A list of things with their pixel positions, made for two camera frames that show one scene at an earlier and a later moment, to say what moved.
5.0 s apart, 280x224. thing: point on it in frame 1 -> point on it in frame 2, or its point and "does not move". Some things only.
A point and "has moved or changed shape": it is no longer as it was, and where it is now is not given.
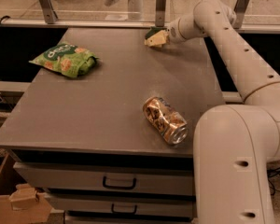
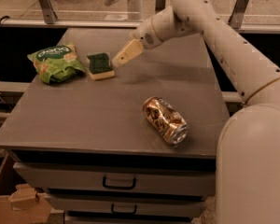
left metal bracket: [45, 0] does not move
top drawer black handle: [119, 187] does not move
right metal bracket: [242, 3] does not move
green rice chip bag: [68, 59] has moved or changed shape
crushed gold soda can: [169, 122] does not move
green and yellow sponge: [156, 36] has moved or changed shape
